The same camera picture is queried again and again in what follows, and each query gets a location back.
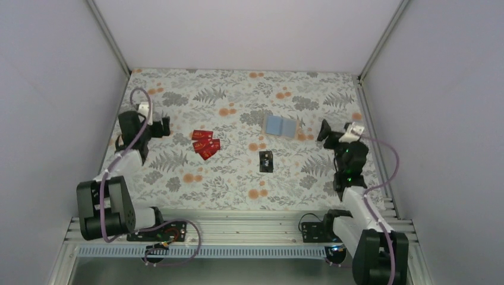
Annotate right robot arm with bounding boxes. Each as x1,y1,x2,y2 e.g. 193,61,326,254
298,119,409,284

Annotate grey slotted cable duct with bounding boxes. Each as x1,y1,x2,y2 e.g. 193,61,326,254
76,245,326,259

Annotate aluminium mounting rail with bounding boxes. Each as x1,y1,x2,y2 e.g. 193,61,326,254
64,198,420,246

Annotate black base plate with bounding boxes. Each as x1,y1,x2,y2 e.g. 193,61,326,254
300,222,338,243
127,221,187,243

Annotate red credit card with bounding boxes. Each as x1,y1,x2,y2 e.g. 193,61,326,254
191,130,213,141
193,139,213,153
199,150,218,160
209,139,221,151

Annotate floral patterned table mat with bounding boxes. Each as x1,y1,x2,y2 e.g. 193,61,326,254
127,68,361,210

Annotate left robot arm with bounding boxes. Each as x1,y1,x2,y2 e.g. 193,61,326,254
76,111,171,242

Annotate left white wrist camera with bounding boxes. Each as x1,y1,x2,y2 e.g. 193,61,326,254
137,102,153,118

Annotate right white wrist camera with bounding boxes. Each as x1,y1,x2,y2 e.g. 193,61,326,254
338,122,365,143

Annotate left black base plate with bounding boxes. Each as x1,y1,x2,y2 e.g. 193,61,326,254
127,221,187,243

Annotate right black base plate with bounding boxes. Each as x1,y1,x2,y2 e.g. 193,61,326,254
300,222,338,243

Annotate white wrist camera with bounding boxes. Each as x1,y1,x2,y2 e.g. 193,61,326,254
338,122,365,143
137,102,153,118

